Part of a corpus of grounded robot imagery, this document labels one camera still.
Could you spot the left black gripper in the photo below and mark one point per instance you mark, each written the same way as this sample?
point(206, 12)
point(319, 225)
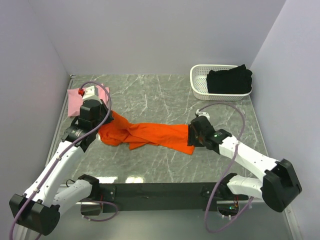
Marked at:
point(104, 107)

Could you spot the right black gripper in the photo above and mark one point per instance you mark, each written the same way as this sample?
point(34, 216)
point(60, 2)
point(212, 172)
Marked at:
point(191, 140)

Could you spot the orange t shirt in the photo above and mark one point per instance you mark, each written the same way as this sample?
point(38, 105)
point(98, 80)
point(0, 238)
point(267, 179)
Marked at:
point(120, 130)

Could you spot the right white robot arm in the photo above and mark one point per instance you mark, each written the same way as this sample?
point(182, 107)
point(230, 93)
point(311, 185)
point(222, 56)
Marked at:
point(274, 181)

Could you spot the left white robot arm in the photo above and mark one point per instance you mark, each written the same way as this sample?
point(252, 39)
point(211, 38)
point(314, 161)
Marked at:
point(40, 207)

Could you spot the folded pink t shirt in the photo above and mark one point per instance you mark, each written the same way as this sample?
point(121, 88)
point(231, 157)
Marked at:
point(75, 100)

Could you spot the white perforated plastic basket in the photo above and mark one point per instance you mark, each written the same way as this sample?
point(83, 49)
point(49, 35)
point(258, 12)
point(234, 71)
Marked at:
point(198, 74)

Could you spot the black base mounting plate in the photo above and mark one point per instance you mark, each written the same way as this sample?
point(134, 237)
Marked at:
point(156, 196)

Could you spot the black t shirt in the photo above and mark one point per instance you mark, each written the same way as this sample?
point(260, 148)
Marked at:
point(235, 81)

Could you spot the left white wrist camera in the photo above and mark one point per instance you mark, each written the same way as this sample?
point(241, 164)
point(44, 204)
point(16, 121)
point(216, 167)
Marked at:
point(89, 93)

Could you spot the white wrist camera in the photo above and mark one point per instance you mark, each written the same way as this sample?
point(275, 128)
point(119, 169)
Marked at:
point(199, 113)
point(89, 93)

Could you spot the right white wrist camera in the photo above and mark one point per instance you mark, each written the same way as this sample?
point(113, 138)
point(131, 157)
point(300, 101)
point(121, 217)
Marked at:
point(199, 113)

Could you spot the aluminium frame rail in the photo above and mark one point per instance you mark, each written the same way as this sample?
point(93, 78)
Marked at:
point(18, 232)

